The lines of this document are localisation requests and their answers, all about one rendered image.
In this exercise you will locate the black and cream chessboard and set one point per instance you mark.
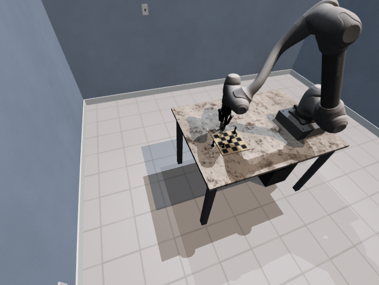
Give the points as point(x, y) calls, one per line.
point(237, 144)

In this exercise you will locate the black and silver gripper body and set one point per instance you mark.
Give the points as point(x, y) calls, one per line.
point(226, 109)

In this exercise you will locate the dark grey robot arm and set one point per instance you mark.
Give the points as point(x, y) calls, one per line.
point(335, 29)

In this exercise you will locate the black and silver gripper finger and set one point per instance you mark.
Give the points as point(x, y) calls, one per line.
point(221, 117)
point(226, 122)

